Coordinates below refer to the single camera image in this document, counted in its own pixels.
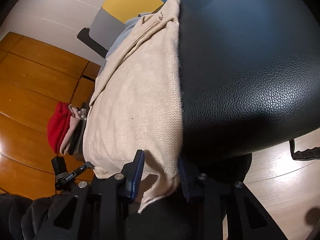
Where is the beige knit sweater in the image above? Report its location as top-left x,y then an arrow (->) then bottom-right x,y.
83,0 -> 183,209

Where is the wooden wardrobe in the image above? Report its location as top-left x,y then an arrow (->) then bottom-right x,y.
1,33 -> 99,199

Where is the light blue garment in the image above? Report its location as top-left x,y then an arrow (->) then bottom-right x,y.
97,12 -> 151,76

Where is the grey yellow blue sofa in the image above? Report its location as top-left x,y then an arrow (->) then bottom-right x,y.
89,0 -> 166,50

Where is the pink knit garment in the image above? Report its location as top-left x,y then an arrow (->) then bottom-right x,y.
60,105 -> 87,155

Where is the red garment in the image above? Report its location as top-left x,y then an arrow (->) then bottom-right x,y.
47,101 -> 72,155

